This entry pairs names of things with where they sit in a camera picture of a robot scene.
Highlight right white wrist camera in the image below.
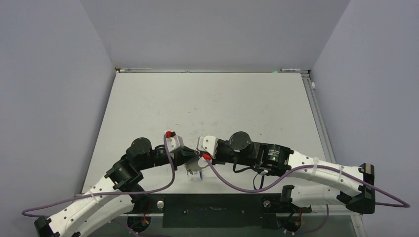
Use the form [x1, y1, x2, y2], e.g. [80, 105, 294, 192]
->
[197, 135, 218, 158]

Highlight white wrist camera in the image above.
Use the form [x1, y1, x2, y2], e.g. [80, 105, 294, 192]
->
[197, 135, 218, 158]
[164, 131, 184, 153]

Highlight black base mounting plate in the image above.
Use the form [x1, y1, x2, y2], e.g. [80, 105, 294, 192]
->
[130, 194, 312, 229]

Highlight marker pen on rail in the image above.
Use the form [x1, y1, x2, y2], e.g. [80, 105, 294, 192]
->
[280, 69, 303, 73]

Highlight aluminium frame rail back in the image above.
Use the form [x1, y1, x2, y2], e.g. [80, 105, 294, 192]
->
[115, 68, 310, 74]

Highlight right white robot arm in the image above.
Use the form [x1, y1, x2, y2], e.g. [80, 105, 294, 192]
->
[200, 131, 376, 214]

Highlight aluminium frame rail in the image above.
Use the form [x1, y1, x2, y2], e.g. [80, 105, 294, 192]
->
[115, 68, 310, 74]
[301, 71, 336, 163]

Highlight aluminium frame rail right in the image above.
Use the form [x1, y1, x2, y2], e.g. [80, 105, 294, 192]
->
[301, 71, 336, 163]

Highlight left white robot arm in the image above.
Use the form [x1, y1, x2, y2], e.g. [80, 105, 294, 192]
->
[35, 135, 197, 237]

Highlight silver metal key organizer ring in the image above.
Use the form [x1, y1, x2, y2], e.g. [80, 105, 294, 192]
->
[185, 157, 210, 181]

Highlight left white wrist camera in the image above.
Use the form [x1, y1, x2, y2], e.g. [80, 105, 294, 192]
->
[164, 131, 184, 153]

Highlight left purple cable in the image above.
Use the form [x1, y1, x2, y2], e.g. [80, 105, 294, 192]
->
[21, 132, 176, 218]

